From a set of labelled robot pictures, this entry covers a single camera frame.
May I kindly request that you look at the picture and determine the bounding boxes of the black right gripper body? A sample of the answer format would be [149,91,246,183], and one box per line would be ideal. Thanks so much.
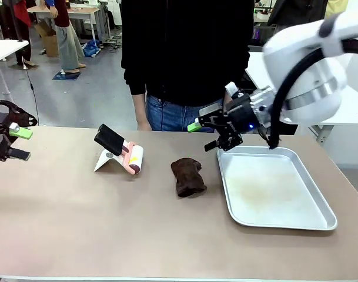
[224,95,257,135]

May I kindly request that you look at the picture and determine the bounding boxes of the dark brown cloth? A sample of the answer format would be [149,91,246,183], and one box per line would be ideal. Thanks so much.
[170,157,208,198]

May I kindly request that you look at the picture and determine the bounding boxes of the pink white lint roller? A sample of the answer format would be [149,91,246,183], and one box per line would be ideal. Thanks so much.
[94,123,145,176]

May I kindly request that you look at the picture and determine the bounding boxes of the person's right forearm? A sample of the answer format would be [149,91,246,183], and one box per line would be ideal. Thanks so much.
[131,93,147,124]

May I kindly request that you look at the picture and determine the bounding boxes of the person's right hand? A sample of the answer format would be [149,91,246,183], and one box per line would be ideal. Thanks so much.
[136,120,153,132]

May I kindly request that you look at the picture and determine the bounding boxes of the person's blue jeans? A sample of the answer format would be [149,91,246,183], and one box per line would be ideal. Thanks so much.
[145,94,226,132]

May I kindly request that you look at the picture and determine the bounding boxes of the blue floor mat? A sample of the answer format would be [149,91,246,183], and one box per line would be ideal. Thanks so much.
[52,70,81,80]

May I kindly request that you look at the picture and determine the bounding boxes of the person in black sweater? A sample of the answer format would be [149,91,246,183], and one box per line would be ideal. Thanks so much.
[121,0,255,107]

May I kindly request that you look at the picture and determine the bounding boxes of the silver metal tray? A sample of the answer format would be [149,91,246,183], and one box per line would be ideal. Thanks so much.
[216,146,338,231]

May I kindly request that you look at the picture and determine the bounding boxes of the small white side table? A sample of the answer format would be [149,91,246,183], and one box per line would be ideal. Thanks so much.
[0,39,30,96]

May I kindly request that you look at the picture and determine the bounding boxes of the white lint roller stand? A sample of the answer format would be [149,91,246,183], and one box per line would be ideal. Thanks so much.
[93,149,138,176]

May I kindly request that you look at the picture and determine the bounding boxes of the brown cardboard box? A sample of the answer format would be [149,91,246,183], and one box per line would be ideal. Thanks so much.
[34,23,59,58]

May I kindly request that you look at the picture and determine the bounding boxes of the bystander in grey trousers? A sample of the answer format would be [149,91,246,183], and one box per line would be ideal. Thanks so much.
[42,0,87,74]

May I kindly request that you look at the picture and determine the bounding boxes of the blue plastic bag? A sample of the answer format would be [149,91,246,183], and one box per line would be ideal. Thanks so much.
[81,39,102,58]

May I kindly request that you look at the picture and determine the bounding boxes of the bystander in red top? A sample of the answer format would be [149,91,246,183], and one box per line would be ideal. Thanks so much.
[0,0,38,70]

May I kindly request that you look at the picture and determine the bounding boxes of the bystander in black jacket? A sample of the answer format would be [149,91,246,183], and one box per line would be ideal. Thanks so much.
[266,0,329,27]

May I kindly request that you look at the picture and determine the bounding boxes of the wooden top background table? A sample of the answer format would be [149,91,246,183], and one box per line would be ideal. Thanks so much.
[27,5,112,45]

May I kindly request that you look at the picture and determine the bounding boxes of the pale yellow garment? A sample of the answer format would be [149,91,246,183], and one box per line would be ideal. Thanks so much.
[325,0,349,18]

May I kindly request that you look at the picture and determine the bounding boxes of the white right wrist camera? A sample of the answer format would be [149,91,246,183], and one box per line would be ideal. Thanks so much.
[225,82,240,99]

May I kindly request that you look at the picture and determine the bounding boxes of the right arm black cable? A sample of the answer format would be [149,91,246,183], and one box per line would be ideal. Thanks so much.
[268,39,358,151]

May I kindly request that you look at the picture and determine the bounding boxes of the thin black hanging cable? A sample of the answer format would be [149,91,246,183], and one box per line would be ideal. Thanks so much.
[25,66,39,118]

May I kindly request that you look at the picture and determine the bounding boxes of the tangled floor cables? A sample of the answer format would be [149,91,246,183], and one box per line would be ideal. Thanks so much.
[103,31,129,53]

